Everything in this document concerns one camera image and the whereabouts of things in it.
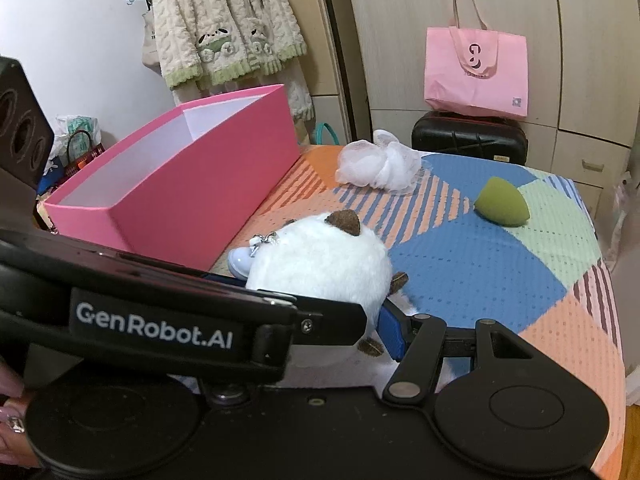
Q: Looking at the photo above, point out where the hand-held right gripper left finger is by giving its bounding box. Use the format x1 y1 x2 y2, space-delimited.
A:
200 380 254 407

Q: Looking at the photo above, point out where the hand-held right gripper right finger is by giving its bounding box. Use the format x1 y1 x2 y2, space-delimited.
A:
377 304 547 405

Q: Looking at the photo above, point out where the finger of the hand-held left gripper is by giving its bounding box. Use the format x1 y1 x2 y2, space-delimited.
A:
294 301 369 350
120 253 299 307

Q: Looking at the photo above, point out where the white plush cat toy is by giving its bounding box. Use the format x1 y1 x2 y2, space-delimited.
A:
227 210 412 388

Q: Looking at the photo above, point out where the pink cardboard box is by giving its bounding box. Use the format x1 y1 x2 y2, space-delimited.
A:
42 85 302 274

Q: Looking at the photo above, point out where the person's left hand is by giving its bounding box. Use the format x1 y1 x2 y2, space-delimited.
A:
0 359 39 468

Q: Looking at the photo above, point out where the patchwork blanket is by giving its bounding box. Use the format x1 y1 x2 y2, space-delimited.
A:
200 144 629 480

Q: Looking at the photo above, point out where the white mesh bath pouf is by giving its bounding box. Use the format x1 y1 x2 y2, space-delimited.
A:
333 129 424 194

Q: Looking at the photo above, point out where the green makeup sponge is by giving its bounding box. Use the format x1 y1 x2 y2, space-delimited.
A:
473 175 532 229

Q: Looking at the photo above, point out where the woven basket bag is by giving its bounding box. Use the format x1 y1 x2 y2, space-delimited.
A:
61 130 107 183

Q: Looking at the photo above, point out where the black suitcase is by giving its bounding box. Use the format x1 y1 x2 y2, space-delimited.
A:
411 111 530 166

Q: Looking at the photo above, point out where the white green plastic bag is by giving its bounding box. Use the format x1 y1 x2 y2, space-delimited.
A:
53 113 102 162

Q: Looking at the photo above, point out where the beige canvas bag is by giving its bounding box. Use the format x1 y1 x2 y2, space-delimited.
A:
141 7 165 69

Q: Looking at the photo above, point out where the hanging white plastic packet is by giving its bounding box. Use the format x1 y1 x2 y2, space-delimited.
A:
606 170 635 262

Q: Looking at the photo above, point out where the pink tote bag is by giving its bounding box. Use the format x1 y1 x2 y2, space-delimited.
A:
424 0 530 121

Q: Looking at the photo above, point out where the cream fleece jacket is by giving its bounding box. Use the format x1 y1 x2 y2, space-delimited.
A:
148 0 309 92

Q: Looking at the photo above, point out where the beige wooden wardrobe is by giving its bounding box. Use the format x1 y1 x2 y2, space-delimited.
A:
315 0 640 221

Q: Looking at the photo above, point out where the teal handled bag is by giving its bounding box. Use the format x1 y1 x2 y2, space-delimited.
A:
312 121 352 147

